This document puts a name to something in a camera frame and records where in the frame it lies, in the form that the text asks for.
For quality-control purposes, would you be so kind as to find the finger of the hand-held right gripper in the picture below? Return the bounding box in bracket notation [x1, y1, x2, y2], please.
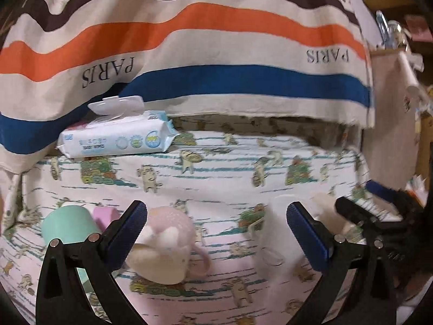
[334, 196, 405, 232]
[366, 180, 403, 207]

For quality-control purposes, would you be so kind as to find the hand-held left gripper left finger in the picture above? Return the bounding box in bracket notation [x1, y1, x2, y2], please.
[35, 200, 148, 325]

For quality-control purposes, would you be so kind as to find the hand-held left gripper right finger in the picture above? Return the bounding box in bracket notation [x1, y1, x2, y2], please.
[286, 201, 397, 325]

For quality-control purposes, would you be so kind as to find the pink speckled cup with handle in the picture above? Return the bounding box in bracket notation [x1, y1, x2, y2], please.
[126, 206, 212, 285]

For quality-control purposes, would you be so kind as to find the small lilac cup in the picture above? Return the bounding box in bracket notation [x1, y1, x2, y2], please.
[92, 205, 120, 231]

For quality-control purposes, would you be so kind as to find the clear glass cup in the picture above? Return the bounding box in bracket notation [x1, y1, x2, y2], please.
[248, 194, 296, 269]

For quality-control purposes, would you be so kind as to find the mint green cup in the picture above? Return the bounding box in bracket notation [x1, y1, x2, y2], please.
[41, 203, 102, 293]

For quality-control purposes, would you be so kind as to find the beige hanging cloth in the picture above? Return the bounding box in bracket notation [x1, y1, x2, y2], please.
[368, 49, 425, 191]

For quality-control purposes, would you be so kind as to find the wet wipes pack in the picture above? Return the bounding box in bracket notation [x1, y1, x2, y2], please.
[56, 95, 181, 159]

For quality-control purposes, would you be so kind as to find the cat print bed sheet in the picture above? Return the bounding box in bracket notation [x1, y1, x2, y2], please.
[0, 115, 401, 325]

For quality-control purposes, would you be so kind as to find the shiny metal fixture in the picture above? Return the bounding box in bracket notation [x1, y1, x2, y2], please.
[375, 9, 412, 51]

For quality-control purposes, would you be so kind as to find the striped cloth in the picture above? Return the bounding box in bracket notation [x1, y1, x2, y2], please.
[0, 0, 377, 174]

